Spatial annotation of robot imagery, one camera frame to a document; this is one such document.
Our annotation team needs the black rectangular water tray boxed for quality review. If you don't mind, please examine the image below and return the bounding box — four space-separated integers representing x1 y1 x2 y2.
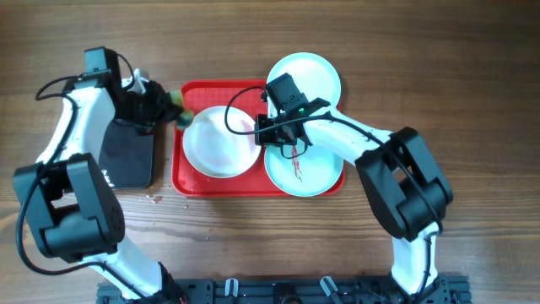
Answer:
98 121 155 189

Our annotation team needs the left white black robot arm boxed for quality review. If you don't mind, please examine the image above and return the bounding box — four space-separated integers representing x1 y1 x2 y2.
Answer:
13 47 193 303

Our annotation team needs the right black cable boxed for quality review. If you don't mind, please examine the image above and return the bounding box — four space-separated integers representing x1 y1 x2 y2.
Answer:
223 85 444 301

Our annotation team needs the light blue plate bottom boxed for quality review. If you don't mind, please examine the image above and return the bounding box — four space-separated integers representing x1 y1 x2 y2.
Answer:
264 141 344 197

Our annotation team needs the light blue plate top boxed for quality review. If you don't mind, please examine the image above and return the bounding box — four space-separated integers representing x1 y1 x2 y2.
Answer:
267 52 342 107

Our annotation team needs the white plate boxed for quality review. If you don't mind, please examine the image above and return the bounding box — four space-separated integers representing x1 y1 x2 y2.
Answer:
181 106 262 178

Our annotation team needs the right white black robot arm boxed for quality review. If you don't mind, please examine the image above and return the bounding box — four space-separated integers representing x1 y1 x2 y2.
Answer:
255 73 453 303

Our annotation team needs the green and yellow sponge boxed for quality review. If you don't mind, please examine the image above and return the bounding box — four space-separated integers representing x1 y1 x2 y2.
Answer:
169 90 194 131

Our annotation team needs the light blue plate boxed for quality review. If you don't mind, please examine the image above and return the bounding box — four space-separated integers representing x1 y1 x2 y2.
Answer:
264 141 344 197
267 52 342 107

